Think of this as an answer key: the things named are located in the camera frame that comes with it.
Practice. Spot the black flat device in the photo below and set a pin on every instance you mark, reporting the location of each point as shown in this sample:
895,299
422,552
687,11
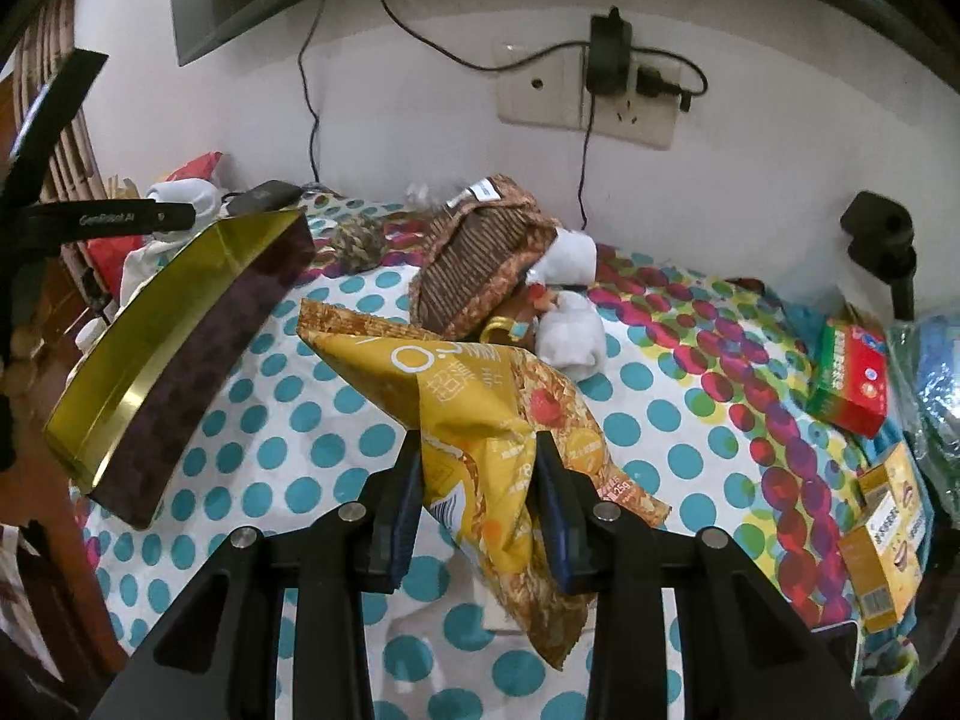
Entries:
268,196

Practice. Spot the yellow carton box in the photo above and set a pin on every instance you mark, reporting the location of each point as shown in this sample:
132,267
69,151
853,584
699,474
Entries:
881,550

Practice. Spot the red plastic bag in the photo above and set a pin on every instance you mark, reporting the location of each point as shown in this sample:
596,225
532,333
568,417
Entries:
177,209

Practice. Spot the gold tin box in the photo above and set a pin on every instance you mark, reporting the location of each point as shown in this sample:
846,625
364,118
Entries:
134,402

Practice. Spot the white sock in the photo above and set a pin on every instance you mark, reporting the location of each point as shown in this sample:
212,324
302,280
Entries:
571,338
570,260

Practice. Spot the red green medicine box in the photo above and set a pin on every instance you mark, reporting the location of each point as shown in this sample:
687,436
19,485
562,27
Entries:
849,388

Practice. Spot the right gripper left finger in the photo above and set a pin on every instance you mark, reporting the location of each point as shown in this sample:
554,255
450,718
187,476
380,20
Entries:
394,498

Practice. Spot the brown patterned snack bag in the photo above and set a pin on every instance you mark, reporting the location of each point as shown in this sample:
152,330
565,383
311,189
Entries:
477,249

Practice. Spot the black power adapter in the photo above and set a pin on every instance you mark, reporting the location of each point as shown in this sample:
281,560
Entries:
608,54

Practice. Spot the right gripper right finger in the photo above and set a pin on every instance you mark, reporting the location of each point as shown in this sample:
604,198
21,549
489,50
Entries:
561,500

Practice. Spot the polka dot bed sheet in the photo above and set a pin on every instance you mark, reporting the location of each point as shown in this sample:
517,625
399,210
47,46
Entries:
698,404

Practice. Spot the braided rope ball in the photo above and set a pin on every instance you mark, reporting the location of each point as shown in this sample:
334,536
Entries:
359,244

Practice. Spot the yellow chip bag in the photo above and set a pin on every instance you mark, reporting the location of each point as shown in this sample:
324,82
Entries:
487,449

